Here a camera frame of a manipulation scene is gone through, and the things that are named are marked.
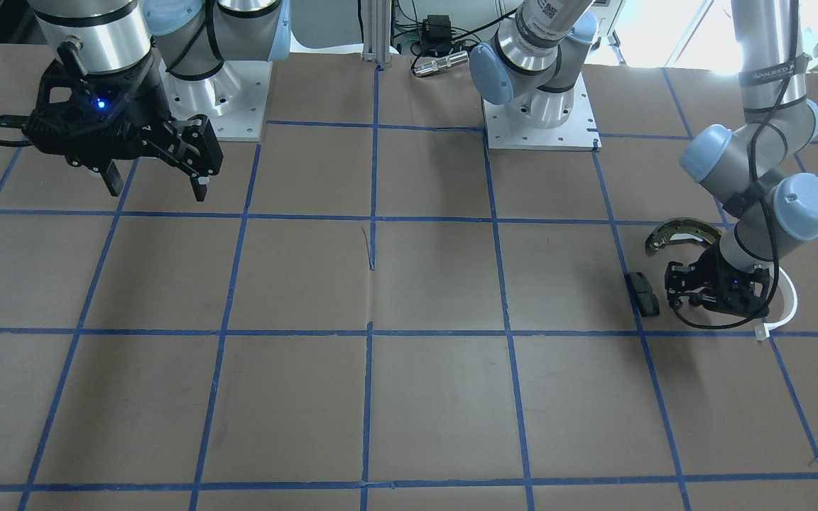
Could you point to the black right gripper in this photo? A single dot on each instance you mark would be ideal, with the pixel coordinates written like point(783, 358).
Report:
point(140, 108)

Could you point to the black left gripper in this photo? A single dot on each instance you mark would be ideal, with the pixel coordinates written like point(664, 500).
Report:
point(718, 270)

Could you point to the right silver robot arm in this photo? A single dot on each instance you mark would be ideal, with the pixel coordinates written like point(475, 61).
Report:
point(192, 38)

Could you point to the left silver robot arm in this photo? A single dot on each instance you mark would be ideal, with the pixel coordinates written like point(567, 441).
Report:
point(539, 53)

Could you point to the green brake shoe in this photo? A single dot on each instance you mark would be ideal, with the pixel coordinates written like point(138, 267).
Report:
point(682, 231)

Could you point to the grey brake pad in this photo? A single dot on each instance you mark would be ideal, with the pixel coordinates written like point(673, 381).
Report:
point(643, 294)

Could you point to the black power brick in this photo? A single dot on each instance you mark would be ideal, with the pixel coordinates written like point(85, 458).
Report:
point(436, 27)

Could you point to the silver cylinder connector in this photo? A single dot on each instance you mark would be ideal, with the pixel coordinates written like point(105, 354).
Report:
point(440, 64)

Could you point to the white curved plastic bracket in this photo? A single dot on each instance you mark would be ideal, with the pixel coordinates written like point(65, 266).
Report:
point(787, 291)

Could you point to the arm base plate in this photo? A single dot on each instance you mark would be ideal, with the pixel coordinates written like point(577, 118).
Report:
point(234, 99)
point(544, 121)

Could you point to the aluminium frame post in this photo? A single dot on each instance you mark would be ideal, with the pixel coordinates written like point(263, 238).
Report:
point(376, 18)

